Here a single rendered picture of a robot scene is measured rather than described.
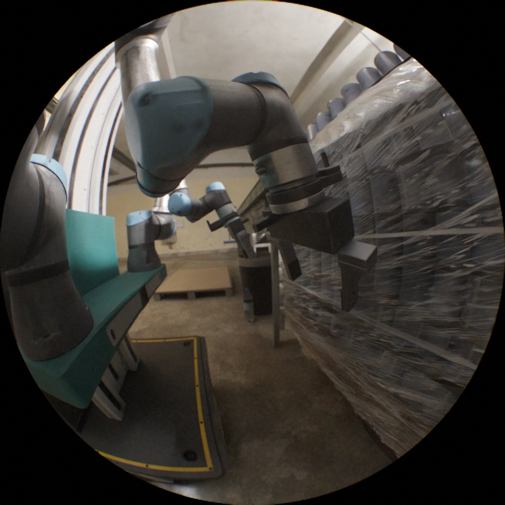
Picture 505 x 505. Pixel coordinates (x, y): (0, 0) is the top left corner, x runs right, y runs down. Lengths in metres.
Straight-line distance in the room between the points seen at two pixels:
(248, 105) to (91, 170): 0.62
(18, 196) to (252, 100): 0.21
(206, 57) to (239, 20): 1.21
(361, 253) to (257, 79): 0.22
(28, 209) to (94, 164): 0.53
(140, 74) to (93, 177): 0.43
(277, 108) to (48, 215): 0.27
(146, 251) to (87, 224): 0.26
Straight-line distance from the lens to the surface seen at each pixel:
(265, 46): 4.42
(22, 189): 0.19
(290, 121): 0.20
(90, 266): 0.53
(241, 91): 0.16
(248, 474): 0.84
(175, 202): 0.54
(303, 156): 0.19
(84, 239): 0.51
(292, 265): 0.31
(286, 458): 0.85
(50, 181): 0.26
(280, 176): 0.18
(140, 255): 0.65
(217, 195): 0.64
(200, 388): 0.65
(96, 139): 0.77
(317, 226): 0.18
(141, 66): 0.36
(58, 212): 0.26
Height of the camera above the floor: 0.83
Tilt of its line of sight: 8 degrees down
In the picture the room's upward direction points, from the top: 3 degrees counter-clockwise
